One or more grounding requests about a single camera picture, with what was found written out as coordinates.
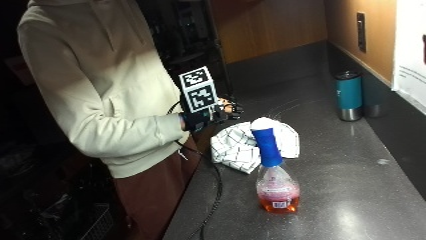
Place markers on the white marker cube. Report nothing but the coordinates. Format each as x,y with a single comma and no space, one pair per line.
198,89

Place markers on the white checkered cloth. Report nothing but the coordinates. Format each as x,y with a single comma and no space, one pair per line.
240,146

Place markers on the clear bottle with blue top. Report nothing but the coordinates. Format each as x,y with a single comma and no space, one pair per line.
276,173

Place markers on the teal insulated tumbler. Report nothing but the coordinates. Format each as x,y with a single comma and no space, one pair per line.
349,95

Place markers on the person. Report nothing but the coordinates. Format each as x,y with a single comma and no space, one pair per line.
102,93

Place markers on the white paper sheet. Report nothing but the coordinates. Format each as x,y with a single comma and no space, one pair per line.
411,50

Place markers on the black crate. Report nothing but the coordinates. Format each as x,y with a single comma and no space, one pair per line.
84,220

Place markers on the black wall outlet plate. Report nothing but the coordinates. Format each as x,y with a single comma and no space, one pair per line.
361,31

